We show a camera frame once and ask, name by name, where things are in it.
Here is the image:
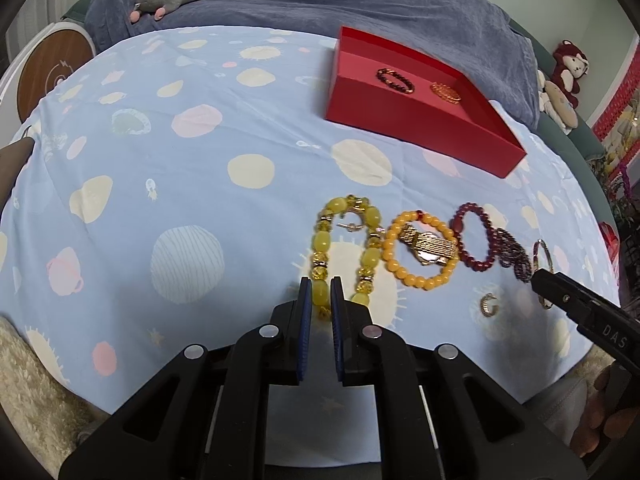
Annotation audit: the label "yellow jade bead bracelet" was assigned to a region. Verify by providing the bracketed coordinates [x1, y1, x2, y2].
[310, 194, 384, 322]

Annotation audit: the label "gold link watch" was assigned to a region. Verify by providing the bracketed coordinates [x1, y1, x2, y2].
[398, 224, 457, 266]

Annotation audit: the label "thin red-gold bangle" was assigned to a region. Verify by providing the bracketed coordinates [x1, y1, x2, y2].
[532, 237, 556, 310]

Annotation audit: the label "orange amber bead bracelet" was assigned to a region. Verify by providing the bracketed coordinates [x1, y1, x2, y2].
[380, 210, 460, 291]

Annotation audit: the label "garnet multi-strand bracelet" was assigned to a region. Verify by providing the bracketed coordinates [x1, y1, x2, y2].
[494, 227, 535, 282]

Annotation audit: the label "gold hoop earring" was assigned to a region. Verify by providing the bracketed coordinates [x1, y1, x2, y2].
[480, 292, 499, 318]
[336, 209, 366, 233]

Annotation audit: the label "dark red bead bracelet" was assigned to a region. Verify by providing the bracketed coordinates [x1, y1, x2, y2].
[449, 201, 499, 272]

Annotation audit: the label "dark brown bead bracelet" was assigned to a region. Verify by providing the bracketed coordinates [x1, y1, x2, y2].
[375, 67, 417, 96]

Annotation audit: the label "gold chunky bangle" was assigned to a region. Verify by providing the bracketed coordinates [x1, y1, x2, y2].
[431, 82, 461, 105]

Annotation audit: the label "person's right hand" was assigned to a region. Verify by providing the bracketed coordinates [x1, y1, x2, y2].
[570, 366, 639, 457]

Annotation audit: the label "blue planet-print sheet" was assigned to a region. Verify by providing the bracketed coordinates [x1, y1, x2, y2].
[1, 26, 618, 411]

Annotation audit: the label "green sofa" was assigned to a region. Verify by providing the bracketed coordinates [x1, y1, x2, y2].
[506, 18, 622, 241]

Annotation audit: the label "red open box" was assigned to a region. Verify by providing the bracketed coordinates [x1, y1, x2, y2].
[326, 26, 526, 179]

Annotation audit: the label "cream plush toy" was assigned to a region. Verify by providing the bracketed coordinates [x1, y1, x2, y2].
[537, 70, 578, 134]

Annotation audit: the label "red monkey plush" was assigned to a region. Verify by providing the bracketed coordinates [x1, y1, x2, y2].
[551, 40, 589, 108]

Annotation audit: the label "beige fluffy rug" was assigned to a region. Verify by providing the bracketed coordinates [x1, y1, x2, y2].
[1, 318, 108, 479]

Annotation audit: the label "dark blue blanket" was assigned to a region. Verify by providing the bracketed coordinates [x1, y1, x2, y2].
[85, 0, 539, 129]

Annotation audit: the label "brown cushion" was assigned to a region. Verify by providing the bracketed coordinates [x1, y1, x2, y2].
[0, 136, 35, 209]

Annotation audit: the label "round wooden white device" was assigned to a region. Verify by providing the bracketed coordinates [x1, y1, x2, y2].
[1, 21, 96, 128]

